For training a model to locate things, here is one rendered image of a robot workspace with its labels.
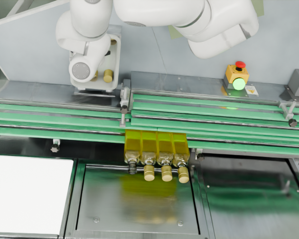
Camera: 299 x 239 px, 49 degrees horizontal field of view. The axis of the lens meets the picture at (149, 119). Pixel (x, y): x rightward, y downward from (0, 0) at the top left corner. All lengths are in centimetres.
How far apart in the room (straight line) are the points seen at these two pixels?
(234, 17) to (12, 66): 92
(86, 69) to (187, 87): 47
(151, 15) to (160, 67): 74
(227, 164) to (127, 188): 47
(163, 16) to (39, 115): 77
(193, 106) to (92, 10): 65
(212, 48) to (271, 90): 62
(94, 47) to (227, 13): 37
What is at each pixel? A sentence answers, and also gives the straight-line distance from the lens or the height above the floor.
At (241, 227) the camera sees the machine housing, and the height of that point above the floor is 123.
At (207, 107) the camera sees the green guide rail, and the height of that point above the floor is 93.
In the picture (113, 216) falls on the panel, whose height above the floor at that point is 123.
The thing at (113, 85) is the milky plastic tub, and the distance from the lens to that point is 124.
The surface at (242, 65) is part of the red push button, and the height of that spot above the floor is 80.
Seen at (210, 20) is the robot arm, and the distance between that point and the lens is 71.
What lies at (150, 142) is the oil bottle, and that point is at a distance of 117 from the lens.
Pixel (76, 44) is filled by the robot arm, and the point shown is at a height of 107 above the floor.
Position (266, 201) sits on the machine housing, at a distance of 138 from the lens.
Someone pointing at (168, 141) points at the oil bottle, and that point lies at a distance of 118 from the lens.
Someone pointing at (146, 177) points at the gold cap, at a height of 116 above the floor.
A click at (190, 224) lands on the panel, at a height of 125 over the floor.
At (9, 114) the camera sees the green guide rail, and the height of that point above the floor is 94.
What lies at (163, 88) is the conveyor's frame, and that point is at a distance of 122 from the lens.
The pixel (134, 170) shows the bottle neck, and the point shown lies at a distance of 109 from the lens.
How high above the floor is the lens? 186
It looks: 50 degrees down
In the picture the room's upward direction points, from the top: 177 degrees clockwise
